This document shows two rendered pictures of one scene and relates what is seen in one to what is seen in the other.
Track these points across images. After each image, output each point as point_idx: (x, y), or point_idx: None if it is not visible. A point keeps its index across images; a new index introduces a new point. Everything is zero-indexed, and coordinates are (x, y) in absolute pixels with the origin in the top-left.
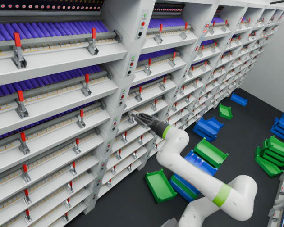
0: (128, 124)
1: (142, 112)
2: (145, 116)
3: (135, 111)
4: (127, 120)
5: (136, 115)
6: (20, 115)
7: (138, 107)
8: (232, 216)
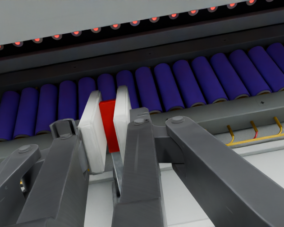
0: (96, 224)
1: (174, 120)
2: (129, 180)
3: (228, 127)
4: (111, 191)
5: (62, 139)
6: None
7: (257, 102)
8: None
